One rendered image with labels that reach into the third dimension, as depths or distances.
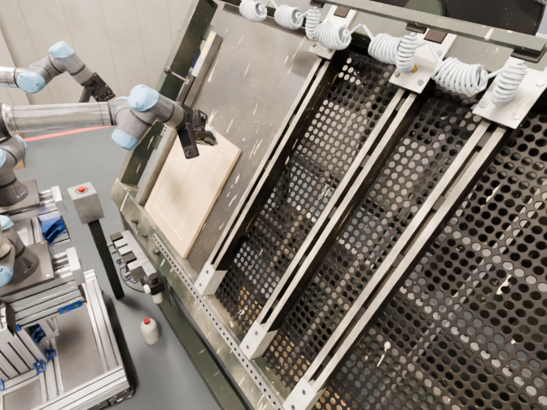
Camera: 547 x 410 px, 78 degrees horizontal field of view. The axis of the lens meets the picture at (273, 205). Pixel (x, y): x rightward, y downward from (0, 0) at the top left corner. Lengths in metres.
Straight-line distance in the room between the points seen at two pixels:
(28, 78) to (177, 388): 1.71
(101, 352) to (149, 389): 0.35
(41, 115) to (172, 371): 1.64
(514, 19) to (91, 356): 2.43
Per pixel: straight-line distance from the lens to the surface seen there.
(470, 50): 1.03
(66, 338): 2.37
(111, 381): 2.12
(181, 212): 1.65
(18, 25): 4.97
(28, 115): 1.20
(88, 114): 1.19
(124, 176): 2.11
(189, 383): 2.28
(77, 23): 5.00
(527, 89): 0.96
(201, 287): 1.43
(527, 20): 1.51
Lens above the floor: 2.07
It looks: 39 degrees down
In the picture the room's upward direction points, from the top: 5 degrees clockwise
